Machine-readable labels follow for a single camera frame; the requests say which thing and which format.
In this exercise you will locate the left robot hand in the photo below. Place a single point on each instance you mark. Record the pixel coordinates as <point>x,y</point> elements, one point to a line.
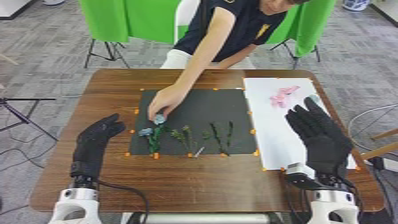
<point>95,143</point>

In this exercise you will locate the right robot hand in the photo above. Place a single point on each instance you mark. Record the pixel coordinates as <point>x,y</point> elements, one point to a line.
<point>323,140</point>

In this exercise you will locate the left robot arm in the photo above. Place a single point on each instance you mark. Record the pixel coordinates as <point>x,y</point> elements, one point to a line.
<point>77,200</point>

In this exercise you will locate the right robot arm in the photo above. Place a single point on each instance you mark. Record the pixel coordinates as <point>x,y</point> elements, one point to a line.
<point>332,203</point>

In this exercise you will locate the dark mat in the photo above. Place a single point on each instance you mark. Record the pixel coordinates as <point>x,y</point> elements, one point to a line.
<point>207,106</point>

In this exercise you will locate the person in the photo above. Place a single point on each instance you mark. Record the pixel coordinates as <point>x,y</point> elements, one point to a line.
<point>232,26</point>

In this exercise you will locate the blue flower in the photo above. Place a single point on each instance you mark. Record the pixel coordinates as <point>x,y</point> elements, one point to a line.
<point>159,119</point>
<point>145,132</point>

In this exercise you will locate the white sheet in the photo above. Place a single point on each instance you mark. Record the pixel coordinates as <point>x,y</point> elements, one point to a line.
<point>268,133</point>

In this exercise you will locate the green sprig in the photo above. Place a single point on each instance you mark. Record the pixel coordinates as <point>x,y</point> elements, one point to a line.
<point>230,131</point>
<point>188,131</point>
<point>218,136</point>
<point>207,134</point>
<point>179,135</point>

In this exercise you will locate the black tripod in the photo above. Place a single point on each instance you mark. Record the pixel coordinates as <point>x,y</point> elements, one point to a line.
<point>21,115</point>

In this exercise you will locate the small white stick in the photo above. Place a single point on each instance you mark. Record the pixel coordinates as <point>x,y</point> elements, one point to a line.
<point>200,151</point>

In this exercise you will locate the black cloth stand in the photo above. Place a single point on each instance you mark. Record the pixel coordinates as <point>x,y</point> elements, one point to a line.
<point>294,55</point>
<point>109,50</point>

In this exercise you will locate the pale grey bar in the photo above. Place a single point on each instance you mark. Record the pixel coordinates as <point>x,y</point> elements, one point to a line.
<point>207,219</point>

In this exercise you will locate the blue and white vase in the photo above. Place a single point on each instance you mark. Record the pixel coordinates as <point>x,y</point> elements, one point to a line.
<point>358,5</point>

